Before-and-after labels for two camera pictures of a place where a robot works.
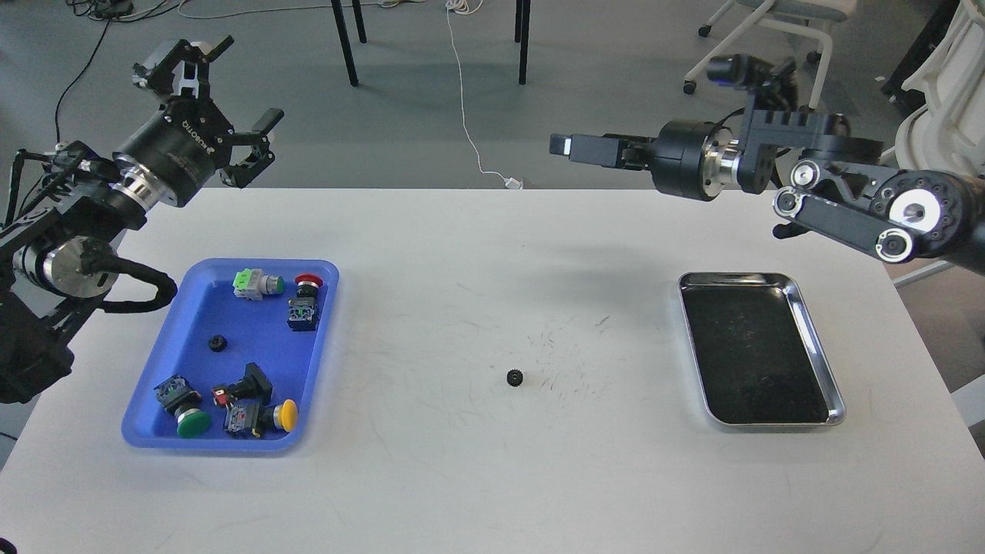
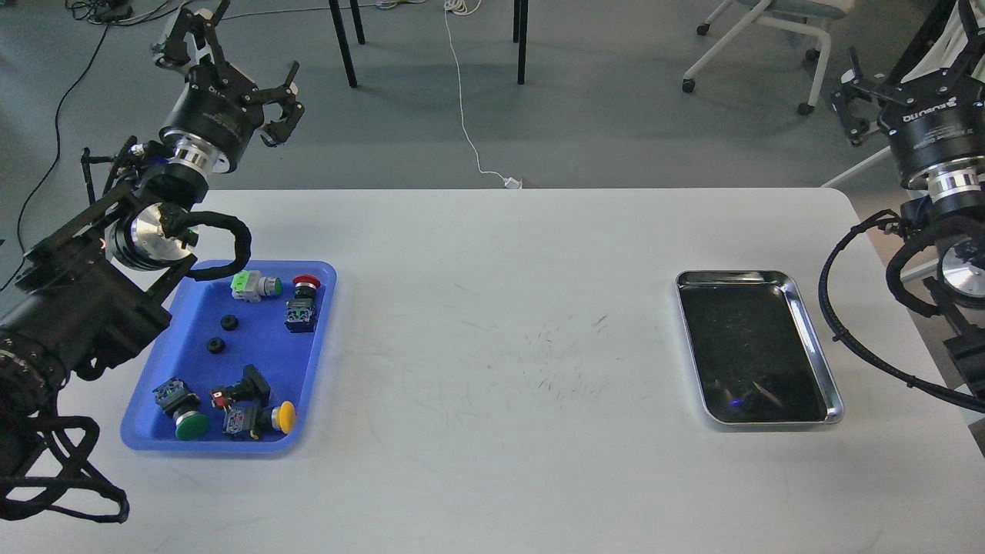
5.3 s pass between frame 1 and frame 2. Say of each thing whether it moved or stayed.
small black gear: stayed
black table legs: stayed
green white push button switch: stayed
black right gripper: moved
